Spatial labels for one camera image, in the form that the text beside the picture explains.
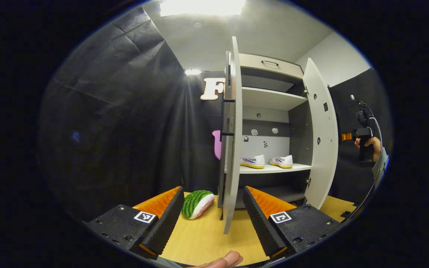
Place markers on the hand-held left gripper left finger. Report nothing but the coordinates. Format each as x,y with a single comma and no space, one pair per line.
166,223

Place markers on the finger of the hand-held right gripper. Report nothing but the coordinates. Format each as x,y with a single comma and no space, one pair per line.
346,136

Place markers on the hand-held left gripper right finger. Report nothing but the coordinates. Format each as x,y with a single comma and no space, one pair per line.
261,223

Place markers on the white cabinet door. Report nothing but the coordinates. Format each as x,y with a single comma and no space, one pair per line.
234,178
322,167

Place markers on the white shoe cabinet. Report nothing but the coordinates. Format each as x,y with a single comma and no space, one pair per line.
296,126

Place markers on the white canvas shoe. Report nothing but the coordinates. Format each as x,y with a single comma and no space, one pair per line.
253,161
281,161

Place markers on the white cabinet shelf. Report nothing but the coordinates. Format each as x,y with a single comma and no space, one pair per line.
300,168
266,98

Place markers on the black backdrop cloth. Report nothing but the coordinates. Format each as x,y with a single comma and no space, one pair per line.
125,130

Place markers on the small bright light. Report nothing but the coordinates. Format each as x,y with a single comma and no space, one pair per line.
193,72

